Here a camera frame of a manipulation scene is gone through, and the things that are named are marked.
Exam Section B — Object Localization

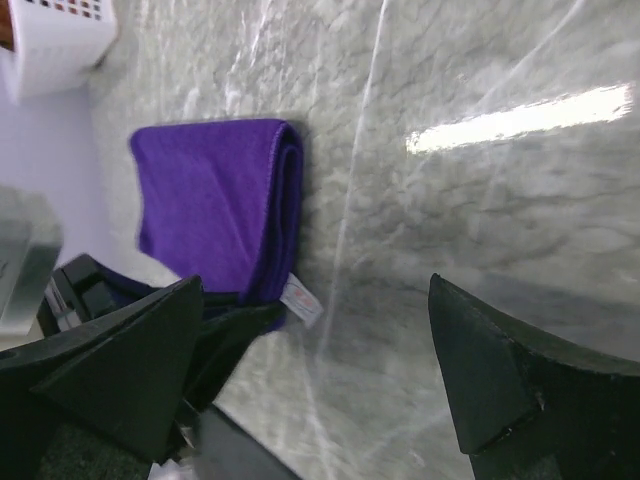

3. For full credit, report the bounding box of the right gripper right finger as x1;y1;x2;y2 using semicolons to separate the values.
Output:
428;275;639;479

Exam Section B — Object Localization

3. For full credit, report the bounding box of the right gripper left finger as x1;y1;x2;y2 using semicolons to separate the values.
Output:
1;277;203;479

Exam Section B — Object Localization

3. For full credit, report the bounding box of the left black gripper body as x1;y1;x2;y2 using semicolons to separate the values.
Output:
41;254;285;410

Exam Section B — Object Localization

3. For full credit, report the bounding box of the purple towel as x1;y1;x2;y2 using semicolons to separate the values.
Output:
129;118;323;326

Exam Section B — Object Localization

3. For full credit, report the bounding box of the orange brown towel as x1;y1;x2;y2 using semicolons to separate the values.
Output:
0;0;17;52

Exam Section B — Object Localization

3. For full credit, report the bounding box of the white plastic basket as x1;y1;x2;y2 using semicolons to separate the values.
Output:
1;0;119;103

